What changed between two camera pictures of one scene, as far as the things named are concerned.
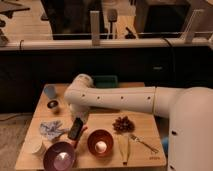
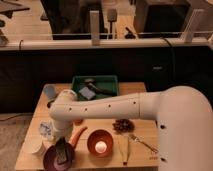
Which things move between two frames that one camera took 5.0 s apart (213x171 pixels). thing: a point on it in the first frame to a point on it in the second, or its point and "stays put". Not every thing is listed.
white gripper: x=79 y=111 to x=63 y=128
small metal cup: x=52 y=104 stays put
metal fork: x=140 y=139 stays put
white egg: x=100 y=147 stays put
